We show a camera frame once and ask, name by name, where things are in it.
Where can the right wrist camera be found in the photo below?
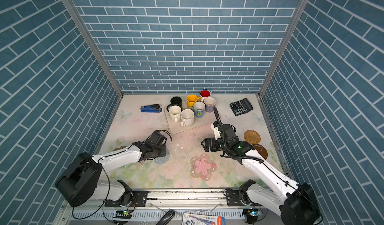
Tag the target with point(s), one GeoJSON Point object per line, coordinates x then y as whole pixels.
{"type": "Point", "coordinates": [216, 131]}

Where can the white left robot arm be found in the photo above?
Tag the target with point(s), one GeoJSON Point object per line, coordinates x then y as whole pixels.
{"type": "Point", "coordinates": [86, 177]}

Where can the white zigzag woven coaster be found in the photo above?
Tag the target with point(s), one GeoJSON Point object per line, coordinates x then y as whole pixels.
{"type": "Point", "coordinates": [141, 163]}

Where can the brown round coaster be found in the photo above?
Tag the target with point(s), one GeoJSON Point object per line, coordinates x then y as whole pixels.
{"type": "Point", "coordinates": [262, 150]}

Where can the black remote handle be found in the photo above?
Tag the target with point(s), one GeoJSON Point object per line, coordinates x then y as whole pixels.
{"type": "Point", "coordinates": [167, 217]}

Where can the beige serving tray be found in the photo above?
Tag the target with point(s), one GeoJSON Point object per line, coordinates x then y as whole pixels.
{"type": "Point", "coordinates": [175, 127]}

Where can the yellow mug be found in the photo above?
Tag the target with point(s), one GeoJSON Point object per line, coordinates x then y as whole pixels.
{"type": "Point", "coordinates": [192, 99]}

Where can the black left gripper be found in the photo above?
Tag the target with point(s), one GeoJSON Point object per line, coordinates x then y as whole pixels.
{"type": "Point", "coordinates": [164, 150]}

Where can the black calculator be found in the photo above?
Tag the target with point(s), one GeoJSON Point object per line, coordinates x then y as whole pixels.
{"type": "Point", "coordinates": [241, 107]}

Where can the lavender mug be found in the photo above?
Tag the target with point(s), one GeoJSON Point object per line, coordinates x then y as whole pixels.
{"type": "Point", "coordinates": [210, 102]}

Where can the black mug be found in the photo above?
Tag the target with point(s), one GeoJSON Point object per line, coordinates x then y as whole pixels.
{"type": "Point", "coordinates": [175, 101]}

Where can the light blue patterned mug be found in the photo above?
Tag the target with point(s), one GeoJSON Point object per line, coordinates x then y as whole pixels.
{"type": "Point", "coordinates": [199, 109]}

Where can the white mug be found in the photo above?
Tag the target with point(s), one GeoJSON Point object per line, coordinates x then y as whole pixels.
{"type": "Point", "coordinates": [187, 118]}
{"type": "Point", "coordinates": [175, 113]}

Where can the white mug left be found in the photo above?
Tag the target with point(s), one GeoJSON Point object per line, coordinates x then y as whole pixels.
{"type": "Point", "coordinates": [175, 113]}

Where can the paw print coaster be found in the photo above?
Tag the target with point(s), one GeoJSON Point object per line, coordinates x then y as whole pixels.
{"type": "Point", "coordinates": [119, 148]}

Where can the white mug right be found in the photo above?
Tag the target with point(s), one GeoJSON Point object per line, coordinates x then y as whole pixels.
{"type": "Point", "coordinates": [187, 118]}

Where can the cork woven coaster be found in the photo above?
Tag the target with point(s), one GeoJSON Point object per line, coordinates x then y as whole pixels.
{"type": "Point", "coordinates": [252, 137]}

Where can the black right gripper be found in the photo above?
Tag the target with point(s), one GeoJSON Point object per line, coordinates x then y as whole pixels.
{"type": "Point", "coordinates": [212, 147]}

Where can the printed paper package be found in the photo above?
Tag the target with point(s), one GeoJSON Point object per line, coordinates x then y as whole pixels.
{"type": "Point", "coordinates": [193, 219]}

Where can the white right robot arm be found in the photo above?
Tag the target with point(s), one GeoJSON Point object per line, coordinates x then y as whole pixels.
{"type": "Point", "coordinates": [295, 203]}

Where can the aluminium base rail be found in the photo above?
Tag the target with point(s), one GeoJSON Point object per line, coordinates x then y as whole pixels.
{"type": "Point", "coordinates": [148, 207]}

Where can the grey blue woven coaster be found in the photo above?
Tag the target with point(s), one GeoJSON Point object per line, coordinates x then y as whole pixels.
{"type": "Point", "coordinates": [163, 160]}

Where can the red interior mug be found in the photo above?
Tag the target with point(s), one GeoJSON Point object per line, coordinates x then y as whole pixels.
{"type": "Point", "coordinates": [204, 94]}

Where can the pink flower coaster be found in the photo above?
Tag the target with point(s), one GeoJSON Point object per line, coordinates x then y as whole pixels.
{"type": "Point", "coordinates": [202, 167]}

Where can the blue black stapler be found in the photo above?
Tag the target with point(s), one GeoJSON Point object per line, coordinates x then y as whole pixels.
{"type": "Point", "coordinates": [154, 108]}

